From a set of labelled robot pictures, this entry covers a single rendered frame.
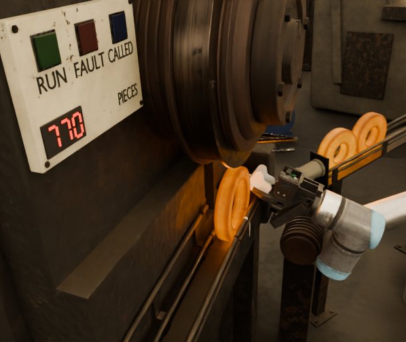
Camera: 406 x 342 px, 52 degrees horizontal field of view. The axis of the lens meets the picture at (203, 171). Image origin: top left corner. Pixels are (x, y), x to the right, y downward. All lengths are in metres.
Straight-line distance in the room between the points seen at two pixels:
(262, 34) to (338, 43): 2.89
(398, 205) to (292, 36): 0.61
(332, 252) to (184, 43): 0.70
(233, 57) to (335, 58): 2.95
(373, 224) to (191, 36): 0.66
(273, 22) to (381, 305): 1.42
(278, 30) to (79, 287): 0.50
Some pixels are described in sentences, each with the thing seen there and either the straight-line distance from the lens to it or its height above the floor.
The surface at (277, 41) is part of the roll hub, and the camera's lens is 0.72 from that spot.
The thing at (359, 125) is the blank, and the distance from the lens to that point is 1.46.
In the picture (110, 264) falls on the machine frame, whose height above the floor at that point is 0.87.
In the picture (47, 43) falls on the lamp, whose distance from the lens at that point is 0.54.
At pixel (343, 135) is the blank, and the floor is 0.77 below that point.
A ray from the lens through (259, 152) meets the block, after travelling 1.16.
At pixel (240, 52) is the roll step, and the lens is 0.70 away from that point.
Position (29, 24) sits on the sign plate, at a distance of 0.53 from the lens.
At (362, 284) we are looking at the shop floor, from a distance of 1.98.
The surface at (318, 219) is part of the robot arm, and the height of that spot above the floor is 0.69.
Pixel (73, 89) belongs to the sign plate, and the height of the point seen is 1.14.
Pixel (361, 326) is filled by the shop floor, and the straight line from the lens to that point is 1.81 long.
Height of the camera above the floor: 1.30
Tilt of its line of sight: 28 degrees down
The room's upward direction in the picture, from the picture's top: 2 degrees counter-clockwise
